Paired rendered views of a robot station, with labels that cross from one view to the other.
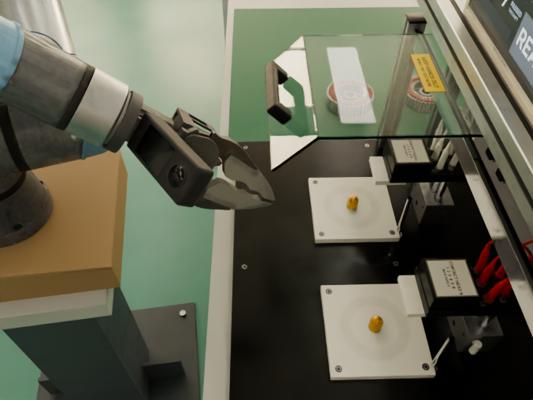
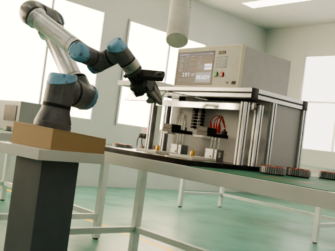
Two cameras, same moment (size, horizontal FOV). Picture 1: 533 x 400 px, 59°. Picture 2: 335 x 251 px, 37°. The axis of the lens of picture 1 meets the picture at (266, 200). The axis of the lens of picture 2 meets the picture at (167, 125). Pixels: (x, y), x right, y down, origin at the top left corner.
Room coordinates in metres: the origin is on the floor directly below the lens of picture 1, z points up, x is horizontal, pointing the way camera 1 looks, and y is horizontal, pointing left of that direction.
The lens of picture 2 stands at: (-1.34, 1.42, 0.84)
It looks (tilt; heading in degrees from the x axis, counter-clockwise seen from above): 2 degrees up; 319
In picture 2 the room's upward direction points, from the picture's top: 7 degrees clockwise
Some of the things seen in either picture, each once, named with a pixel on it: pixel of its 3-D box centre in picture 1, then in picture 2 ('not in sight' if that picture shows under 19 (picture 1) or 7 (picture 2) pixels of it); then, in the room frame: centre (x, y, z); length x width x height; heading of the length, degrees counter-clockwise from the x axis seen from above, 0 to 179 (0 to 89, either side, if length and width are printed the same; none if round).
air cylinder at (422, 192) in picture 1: (431, 199); (179, 149); (0.57, -0.30, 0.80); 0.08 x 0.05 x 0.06; 1
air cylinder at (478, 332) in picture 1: (472, 320); (214, 154); (0.33, -0.31, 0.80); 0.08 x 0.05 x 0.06; 1
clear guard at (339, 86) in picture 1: (381, 96); (165, 99); (0.56, -0.17, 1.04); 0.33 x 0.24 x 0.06; 91
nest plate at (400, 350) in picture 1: (373, 328); (192, 157); (0.32, -0.17, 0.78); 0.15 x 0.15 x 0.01; 1
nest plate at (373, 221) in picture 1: (351, 208); (157, 151); (0.56, -0.16, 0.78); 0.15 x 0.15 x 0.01; 1
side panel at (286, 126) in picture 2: not in sight; (284, 140); (0.13, -0.57, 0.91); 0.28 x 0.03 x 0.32; 91
